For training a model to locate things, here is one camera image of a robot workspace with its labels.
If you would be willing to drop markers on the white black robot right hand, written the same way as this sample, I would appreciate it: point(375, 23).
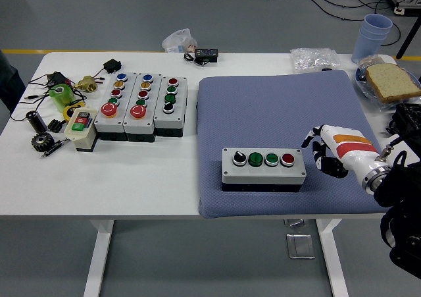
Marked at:
point(345, 145)

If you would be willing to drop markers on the grey four-button control box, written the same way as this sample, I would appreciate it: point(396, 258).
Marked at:
point(263, 175)
point(164, 120)

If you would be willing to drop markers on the blue-grey quilted mat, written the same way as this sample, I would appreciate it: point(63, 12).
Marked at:
point(263, 106)

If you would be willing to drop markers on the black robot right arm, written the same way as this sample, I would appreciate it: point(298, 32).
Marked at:
point(401, 185)

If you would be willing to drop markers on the grey five-button emergency-stop box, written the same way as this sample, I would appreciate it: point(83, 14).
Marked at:
point(105, 122)
point(133, 125)

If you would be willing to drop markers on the white paper card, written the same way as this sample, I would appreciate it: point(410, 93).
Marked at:
point(412, 153)

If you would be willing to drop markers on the small black plug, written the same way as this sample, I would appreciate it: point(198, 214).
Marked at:
point(326, 69)

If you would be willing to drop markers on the bread slice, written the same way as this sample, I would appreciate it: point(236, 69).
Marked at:
point(391, 79)

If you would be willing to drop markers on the clear plastic bread bag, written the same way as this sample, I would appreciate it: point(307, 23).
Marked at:
point(371, 61)

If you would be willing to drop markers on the clear bubble plastic bag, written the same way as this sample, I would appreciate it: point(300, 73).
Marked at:
point(312, 60)

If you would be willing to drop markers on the open metal floor socket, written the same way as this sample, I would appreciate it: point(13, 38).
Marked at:
point(296, 223)

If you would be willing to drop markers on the pale blue plastic cup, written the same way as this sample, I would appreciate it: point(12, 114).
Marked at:
point(368, 34)
point(366, 51)
point(378, 22)

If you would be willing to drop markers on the metal floor plate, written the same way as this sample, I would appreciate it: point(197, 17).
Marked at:
point(300, 246)

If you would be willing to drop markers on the white table leg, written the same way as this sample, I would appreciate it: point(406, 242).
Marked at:
point(333, 257)
point(98, 257)

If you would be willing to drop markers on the white plastic bag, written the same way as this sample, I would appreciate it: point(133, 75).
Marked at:
point(179, 41)

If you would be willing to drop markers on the brass valve fitting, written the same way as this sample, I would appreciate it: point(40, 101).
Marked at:
point(87, 83)

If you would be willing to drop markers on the yellow tape roll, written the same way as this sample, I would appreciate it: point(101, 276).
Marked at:
point(67, 112)

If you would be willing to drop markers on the green translucent roll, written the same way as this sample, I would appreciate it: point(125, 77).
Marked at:
point(64, 97)

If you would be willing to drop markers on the black finned heat sink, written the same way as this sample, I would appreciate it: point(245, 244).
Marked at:
point(56, 125)

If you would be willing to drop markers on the black pen tool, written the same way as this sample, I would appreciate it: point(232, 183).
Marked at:
point(54, 149)

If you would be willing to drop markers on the black metal gear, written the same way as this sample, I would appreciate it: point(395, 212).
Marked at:
point(42, 142)

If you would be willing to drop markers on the black cylinder capacitor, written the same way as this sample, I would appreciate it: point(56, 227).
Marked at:
point(35, 120)

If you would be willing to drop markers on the person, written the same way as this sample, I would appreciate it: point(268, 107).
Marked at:
point(10, 83)

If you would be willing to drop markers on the cream red-green switch box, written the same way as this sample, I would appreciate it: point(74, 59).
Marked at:
point(82, 139)

